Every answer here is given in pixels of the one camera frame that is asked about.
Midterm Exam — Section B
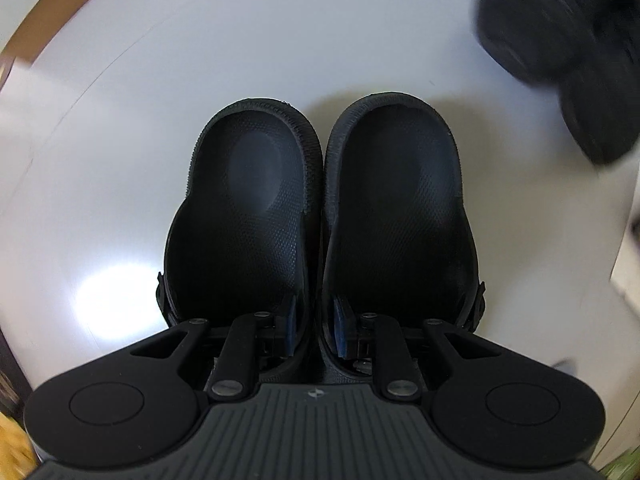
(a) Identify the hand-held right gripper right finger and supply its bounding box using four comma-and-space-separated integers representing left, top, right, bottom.
333, 299, 507, 402

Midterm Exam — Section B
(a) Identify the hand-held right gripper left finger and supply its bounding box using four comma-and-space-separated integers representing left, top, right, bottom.
125, 299, 302, 402

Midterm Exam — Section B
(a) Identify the matte dark grey clog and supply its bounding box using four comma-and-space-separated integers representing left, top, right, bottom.
156, 96, 324, 384
317, 90, 487, 387

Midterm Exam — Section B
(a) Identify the black lace-up sneaker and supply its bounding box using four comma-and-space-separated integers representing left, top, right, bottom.
474, 0, 640, 87
559, 54, 640, 167

